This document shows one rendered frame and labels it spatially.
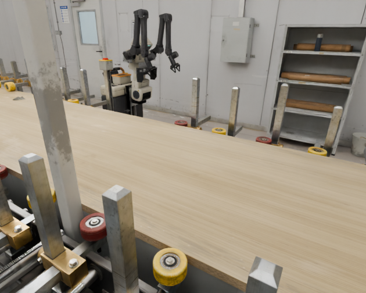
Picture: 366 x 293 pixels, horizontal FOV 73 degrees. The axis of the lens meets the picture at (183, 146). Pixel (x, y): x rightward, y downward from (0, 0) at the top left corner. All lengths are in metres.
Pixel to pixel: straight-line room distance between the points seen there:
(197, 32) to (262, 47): 1.11
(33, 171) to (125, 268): 0.28
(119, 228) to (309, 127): 3.83
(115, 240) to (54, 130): 0.36
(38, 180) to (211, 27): 3.97
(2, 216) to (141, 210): 0.41
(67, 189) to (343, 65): 3.67
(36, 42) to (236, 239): 0.67
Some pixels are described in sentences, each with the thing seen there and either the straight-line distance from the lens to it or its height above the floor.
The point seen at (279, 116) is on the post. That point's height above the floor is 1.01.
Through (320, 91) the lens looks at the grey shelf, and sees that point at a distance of 4.01.
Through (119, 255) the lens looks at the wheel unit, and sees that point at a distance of 0.50.
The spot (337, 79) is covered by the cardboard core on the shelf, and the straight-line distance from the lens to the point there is 3.57.
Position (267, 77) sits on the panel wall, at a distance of 4.10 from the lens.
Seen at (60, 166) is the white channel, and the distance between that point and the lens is 0.75.
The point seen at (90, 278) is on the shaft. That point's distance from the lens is 0.75.
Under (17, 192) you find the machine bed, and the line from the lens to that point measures 1.39.
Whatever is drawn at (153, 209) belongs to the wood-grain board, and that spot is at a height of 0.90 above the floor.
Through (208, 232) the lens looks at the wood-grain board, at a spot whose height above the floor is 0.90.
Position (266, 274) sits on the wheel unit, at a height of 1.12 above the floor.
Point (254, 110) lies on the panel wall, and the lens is 4.21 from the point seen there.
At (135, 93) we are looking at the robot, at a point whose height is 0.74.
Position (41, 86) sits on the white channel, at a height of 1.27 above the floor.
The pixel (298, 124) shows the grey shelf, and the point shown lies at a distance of 4.13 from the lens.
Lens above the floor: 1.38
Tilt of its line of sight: 24 degrees down
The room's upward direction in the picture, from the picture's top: 1 degrees clockwise
